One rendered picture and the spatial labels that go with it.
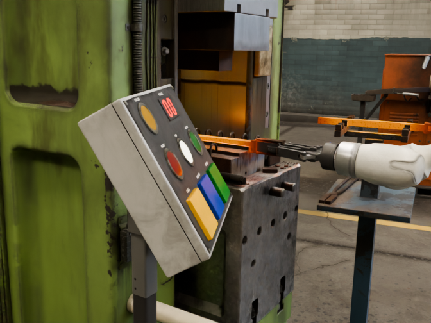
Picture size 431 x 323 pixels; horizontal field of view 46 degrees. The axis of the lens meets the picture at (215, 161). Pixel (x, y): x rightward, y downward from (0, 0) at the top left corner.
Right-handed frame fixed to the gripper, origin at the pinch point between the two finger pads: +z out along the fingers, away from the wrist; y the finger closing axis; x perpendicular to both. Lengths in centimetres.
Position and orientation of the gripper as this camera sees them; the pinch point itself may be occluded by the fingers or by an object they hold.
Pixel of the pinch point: (269, 147)
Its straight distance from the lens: 146.6
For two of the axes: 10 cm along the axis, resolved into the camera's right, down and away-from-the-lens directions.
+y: 5.4, -1.7, 8.2
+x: 0.4, -9.7, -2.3
